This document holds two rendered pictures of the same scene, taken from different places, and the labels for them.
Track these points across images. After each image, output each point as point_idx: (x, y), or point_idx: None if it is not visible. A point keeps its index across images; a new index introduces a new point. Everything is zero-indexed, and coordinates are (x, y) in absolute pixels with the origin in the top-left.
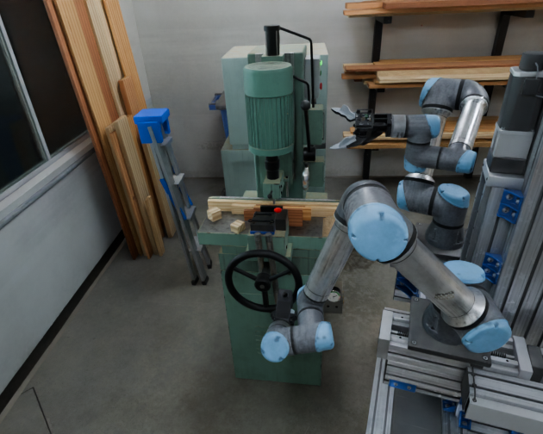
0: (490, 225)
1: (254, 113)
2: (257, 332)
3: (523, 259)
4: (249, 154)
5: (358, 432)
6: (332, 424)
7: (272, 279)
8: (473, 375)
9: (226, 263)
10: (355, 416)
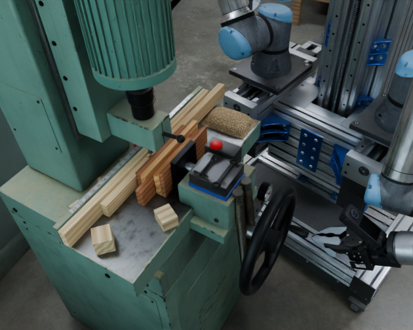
0: (379, 12)
1: (137, 9)
2: (201, 317)
3: (404, 27)
4: None
5: (304, 285)
6: (287, 304)
7: (279, 224)
8: None
9: (169, 280)
10: (286, 279)
